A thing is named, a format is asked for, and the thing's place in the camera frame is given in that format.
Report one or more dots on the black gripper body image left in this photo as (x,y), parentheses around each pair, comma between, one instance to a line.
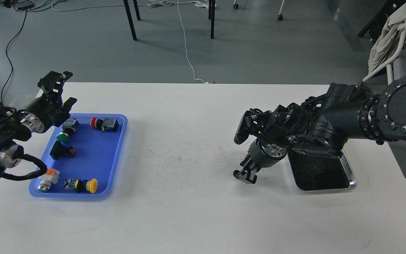
(43,113)

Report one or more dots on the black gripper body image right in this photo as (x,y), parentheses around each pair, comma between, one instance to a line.
(264,156)

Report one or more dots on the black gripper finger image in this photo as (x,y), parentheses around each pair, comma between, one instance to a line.
(248,176)
(52,85)
(248,163)
(64,110)

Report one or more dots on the small black gear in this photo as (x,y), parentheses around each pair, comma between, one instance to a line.
(236,173)

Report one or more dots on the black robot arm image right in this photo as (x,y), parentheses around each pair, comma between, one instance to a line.
(320,126)

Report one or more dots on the blue plastic tray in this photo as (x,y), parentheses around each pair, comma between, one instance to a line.
(96,158)

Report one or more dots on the silver metal tray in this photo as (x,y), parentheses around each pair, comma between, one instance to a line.
(321,175)

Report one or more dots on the white orange push button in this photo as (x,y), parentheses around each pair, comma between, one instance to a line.
(50,178)

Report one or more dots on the yellow mushroom push button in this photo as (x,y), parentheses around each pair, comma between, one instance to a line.
(80,186)

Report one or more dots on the black table leg left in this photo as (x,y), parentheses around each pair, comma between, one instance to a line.
(130,17)

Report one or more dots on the black table leg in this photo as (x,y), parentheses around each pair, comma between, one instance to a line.
(211,16)
(130,17)

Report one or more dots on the black table leg right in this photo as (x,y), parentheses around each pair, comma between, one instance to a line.
(211,16)

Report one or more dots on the grey office chair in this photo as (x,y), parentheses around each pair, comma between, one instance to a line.
(398,44)

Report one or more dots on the beige cloth on chair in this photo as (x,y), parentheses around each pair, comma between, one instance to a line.
(395,23)

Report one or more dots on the green push button switch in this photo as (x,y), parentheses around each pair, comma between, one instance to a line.
(69,127)

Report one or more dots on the black selector switch red base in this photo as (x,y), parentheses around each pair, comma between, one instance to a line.
(60,151)

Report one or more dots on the red push button switch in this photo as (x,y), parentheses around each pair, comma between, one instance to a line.
(106,125)

